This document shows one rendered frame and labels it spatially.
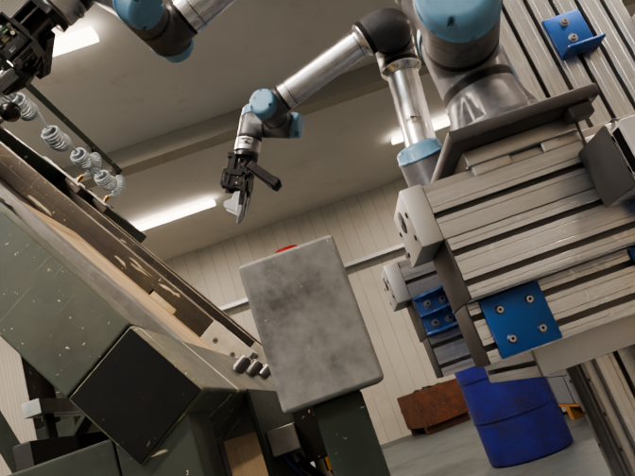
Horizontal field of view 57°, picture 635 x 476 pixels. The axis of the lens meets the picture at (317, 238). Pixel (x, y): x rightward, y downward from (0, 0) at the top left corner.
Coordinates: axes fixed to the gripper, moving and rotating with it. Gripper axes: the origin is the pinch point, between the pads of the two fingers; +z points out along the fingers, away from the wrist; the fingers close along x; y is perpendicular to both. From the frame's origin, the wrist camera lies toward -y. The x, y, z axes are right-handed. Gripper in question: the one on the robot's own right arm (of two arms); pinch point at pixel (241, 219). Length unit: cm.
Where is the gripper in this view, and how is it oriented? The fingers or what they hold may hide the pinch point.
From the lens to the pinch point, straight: 169.8
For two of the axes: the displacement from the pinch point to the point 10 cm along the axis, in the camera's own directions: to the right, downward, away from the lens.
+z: -1.5, 9.6, -2.5
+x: -0.6, -2.7, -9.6
